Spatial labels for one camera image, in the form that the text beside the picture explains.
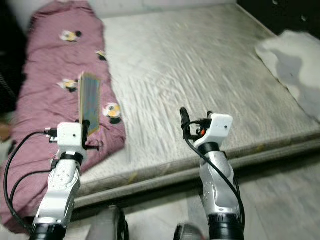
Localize colourful children's book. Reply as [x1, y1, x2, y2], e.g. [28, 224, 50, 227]
[78, 71, 102, 137]

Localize grey patterned quilted mattress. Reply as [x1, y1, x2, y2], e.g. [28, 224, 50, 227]
[75, 4, 320, 196]

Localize pink quilt with cartoon print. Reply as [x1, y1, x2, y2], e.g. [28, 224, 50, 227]
[0, 0, 127, 235]

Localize thin patterned under mattress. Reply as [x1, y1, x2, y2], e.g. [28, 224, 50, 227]
[75, 142, 320, 208]

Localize silver left robot leg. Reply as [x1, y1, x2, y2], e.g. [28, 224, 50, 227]
[87, 205, 128, 240]

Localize silver robot leg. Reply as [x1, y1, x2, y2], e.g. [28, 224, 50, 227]
[87, 205, 128, 240]
[174, 223, 206, 240]

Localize white pillow with tree print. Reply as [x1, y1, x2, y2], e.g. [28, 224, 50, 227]
[255, 30, 320, 123]

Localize black bag with white print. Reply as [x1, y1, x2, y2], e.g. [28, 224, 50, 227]
[0, 50, 26, 106]

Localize silver right robot leg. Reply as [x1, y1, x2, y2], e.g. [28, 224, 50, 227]
[174, 223, 206, 240]

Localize black tufted headboard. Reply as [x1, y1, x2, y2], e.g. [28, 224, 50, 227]
[237, 0, 320, 38]

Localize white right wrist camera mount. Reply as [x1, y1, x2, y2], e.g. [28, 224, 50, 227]
[200, 114, 234, 146]

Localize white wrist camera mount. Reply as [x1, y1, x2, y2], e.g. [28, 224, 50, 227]
[57, 122, 85, 153]
[200, 114, 234, 146]

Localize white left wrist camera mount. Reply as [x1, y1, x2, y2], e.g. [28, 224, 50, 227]
[57, 122, 85, 153]

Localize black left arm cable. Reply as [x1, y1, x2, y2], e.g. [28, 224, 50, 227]
[3, 129, 59, 233]

